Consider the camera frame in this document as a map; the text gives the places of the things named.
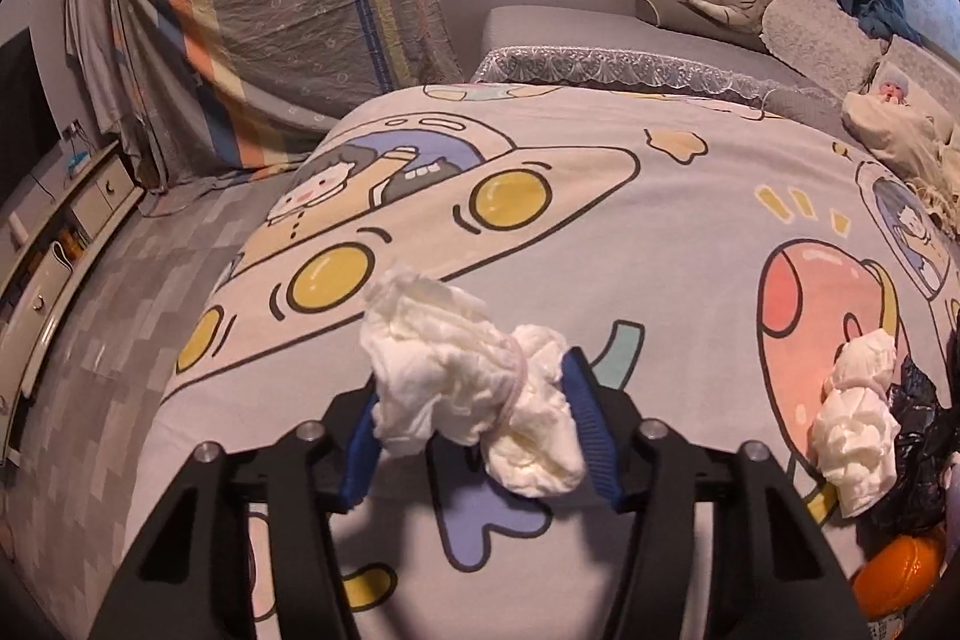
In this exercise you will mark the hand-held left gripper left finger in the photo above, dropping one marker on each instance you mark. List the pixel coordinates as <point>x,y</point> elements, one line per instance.
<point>358,460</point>

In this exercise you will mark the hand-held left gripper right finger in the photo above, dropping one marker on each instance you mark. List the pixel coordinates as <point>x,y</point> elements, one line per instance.
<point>592,430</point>

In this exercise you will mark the large white tissue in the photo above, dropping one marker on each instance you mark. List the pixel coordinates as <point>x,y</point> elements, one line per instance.
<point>435,362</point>

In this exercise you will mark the small white tissue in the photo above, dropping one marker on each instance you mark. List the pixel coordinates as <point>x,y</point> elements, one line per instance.
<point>855,437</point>

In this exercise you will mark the black plastic bag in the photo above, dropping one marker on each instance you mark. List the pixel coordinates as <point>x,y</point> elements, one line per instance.
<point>919,452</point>

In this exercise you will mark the cartoon printed blanket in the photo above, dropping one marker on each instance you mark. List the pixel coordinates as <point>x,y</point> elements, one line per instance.
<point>600,235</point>

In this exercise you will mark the orange round container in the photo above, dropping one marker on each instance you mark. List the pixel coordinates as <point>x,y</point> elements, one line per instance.
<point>896,569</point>

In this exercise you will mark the beige television cabinet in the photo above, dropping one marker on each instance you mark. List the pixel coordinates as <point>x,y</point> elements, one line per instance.
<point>45,280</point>

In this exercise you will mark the grey quilted sofa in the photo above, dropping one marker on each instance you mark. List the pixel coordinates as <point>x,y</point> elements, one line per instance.
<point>570,29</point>

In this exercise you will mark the cream crumpled cloth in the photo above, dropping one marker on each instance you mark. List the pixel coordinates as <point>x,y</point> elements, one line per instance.
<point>892,138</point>

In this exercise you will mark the grey bolster pillow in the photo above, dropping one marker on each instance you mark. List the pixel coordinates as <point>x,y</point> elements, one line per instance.
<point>675,14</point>

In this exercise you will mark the striped grey hanging cloth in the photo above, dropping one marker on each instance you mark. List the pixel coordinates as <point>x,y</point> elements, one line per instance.
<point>285,10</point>

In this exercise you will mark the baby print pillow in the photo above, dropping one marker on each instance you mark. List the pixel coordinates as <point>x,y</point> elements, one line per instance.
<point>896,89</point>

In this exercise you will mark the black television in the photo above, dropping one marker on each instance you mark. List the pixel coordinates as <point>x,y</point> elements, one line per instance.
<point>22,100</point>

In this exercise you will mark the white hanging cloth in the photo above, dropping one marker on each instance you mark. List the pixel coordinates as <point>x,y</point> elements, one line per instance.
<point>90,33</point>

